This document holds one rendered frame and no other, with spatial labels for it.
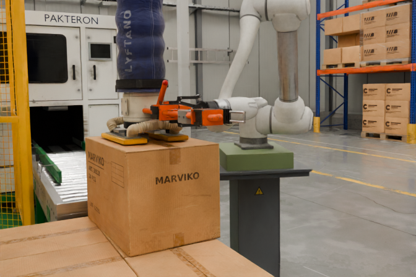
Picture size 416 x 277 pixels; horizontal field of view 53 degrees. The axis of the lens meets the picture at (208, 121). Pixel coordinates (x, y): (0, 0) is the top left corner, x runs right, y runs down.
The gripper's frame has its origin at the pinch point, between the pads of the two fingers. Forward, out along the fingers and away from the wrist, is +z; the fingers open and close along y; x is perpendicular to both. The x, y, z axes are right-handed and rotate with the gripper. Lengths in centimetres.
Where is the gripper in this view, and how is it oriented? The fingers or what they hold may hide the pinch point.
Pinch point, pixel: (168, 112)
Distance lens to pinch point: 166.7
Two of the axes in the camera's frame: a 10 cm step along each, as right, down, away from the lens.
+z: -8.7, 0.5, -4.9
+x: -4.9, -0.6, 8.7
